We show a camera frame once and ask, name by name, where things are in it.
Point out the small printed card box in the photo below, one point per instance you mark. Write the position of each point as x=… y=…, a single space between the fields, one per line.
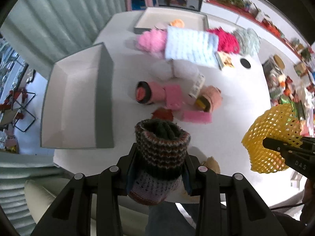
x=224 y=60

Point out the tan knitted sock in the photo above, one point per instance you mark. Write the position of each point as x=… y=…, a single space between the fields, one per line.
x=212 y=164

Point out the large grey open box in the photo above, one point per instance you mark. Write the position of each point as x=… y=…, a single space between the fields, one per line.
x=77 y=108

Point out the red felt piece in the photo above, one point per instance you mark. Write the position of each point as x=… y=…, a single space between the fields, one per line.
x=163 y=114

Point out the red fluffy yarn ball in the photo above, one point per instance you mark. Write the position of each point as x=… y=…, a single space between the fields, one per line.
x=227 y=42

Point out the white printed tissue pack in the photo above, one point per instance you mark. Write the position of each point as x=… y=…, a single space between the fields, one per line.
x=197 y=86

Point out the orange small toy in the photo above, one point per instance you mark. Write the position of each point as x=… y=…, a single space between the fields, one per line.
x=177 y=23

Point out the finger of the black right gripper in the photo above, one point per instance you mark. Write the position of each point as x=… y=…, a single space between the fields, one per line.
x=307 y=145

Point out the flat grey tray box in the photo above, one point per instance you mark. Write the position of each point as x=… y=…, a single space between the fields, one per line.
x=161 y=17

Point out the striped knitted sock roll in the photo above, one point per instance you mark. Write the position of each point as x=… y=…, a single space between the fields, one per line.
x=163 y=146

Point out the pink sponge block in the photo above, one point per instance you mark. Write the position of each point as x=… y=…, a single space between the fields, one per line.
x=197 y=117
x=174 y=99

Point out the yellow foam fruit net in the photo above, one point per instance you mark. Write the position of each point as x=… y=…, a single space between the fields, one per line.
x=277 y=124

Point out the fluffy pink yarn ball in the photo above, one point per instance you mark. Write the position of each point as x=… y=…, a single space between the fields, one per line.
x=153 y=41

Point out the pink black sock roll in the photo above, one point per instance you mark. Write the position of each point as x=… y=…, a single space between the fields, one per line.
x=149 y=93

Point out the light blue knitted cloth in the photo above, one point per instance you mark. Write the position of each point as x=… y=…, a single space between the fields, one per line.
x=198 y=47

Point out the pale green curtain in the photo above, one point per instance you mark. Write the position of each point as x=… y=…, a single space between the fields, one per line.
x=45 y=31

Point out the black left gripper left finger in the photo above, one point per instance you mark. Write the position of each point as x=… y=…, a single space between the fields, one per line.
x=126 y=175

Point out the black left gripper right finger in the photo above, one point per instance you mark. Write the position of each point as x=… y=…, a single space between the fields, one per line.
x=189 y=175

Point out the grey-green fluffy yarn ball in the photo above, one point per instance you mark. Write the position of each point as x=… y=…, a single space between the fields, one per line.
x=249 y=41

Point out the black folding chair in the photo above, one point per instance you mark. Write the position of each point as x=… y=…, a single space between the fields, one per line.
x=19 y=100

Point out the white cloth bundle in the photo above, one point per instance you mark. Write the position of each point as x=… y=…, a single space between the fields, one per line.
x=167 y=70

